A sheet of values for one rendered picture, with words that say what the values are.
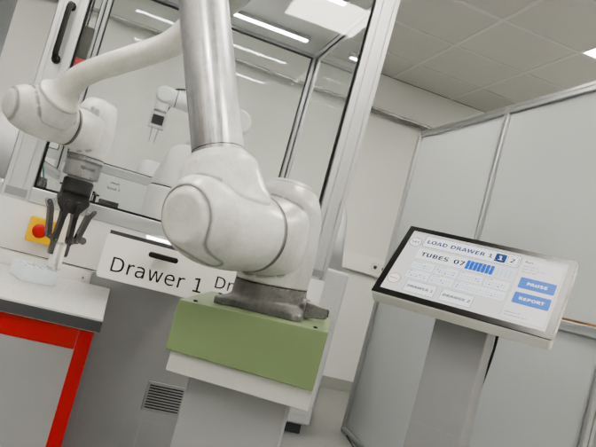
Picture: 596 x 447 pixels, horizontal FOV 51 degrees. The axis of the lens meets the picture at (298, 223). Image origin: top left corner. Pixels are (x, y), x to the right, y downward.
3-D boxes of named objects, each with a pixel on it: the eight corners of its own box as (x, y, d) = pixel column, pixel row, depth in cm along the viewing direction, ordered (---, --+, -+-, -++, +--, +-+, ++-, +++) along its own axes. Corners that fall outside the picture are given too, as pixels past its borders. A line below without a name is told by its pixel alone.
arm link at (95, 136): (90, 160, 168) (47, 145, 157) (105, 105, 169) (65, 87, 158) (114, 165, 162) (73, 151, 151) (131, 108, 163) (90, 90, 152)
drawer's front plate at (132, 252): (208, 303, 162) (220, 262, 163) (95, 275, 154) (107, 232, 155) (207, 302, 164) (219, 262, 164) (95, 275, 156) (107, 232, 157)
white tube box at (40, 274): (54, 286, 158) (58, 272, 158) (20, 280, 153) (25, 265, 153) (41, 278, 168) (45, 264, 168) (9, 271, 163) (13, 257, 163)
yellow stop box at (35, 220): (50, 246, 178) (57, 222, 179) (23, 239, 177) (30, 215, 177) (51, 246, 183) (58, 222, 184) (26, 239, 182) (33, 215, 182)
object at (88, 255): (313, 324, 205) (325, 281, 206) (-16, 242, 179) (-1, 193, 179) (255, 291, 296) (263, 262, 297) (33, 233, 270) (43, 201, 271)
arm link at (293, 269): (322, 293, 134) (343, 192, 135) (278, 289, 119) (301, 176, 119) (261, 278, 143) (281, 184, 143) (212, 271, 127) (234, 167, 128)
